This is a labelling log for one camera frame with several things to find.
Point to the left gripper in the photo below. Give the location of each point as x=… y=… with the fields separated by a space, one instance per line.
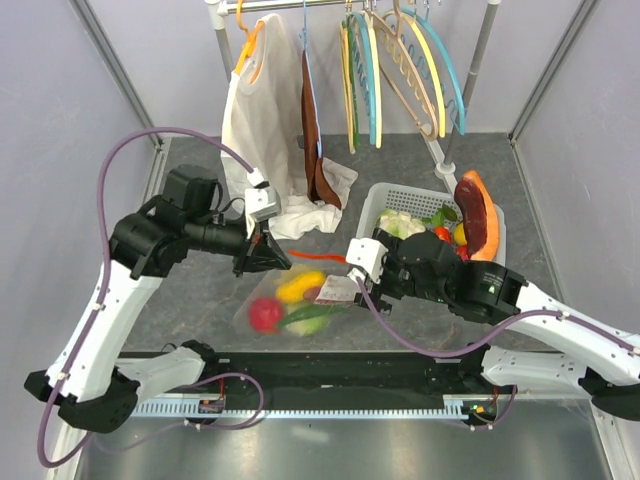
x=263 y=253

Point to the teal hanger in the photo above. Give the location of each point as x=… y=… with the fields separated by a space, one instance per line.
x=453 y=99

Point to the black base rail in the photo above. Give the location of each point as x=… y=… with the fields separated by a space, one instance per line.
x=335 y=386

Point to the green cabbage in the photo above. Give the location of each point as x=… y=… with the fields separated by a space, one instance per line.
x=308 y=327

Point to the red chili pepper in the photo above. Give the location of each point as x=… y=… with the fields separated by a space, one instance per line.
x=462 y=252

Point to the clear zip top bag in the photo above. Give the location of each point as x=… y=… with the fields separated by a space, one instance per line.
x=338 y=289

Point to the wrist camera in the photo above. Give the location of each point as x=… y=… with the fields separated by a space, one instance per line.
x=261 y=201
x=367 y=254

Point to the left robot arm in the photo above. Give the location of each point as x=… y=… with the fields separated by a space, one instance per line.
x=89 y=390

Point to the white shirt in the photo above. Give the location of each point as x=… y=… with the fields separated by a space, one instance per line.
x=262 y=123

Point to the yellow lemon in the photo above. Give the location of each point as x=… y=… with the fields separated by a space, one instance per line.
x=459 y=236

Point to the beige hanger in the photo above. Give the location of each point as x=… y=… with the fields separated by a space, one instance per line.
x=409 y=77

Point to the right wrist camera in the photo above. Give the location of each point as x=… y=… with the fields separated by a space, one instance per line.
x=367 y=254

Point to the brown cloth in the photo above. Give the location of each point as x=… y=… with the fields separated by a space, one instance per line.
x=318 y=187

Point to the long green chili pepper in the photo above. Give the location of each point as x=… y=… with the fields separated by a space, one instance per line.
x=305 y=312

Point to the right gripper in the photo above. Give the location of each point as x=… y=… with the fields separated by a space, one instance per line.
x=381 y=288

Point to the yellow corn cob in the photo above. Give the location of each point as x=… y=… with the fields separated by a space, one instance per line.
x=292 y=291

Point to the blue wire hanger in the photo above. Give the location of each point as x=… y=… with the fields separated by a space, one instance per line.
x=304 y=38

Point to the red pomegranate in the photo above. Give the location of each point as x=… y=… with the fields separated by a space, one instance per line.
x=265 y=314

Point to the red grape bunch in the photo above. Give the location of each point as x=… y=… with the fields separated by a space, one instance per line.
x=312 y=295

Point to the cream hanger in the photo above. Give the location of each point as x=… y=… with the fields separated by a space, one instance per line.
x=347 y=92

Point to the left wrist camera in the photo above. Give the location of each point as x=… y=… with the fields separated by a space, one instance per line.
x=261 y=201

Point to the papaya slice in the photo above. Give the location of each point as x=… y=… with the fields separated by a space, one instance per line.
x=479 y=217

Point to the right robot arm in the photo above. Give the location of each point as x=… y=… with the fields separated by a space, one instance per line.
x=535 y=341

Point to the orange hanger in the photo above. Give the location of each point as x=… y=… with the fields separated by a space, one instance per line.
x=250 y=44

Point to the orange carrot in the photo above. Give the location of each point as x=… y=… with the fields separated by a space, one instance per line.
x=443 y=234

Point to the white plastic basket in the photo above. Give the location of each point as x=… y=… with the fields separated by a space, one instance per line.
x=425 y=205

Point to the white cauliflower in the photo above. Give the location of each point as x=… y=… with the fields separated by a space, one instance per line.
x=399 y=224

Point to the light blue hanger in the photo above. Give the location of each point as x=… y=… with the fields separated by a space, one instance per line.
x=367 y=68

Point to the yellow hanger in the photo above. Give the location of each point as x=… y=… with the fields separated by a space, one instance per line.
x=434 y=74

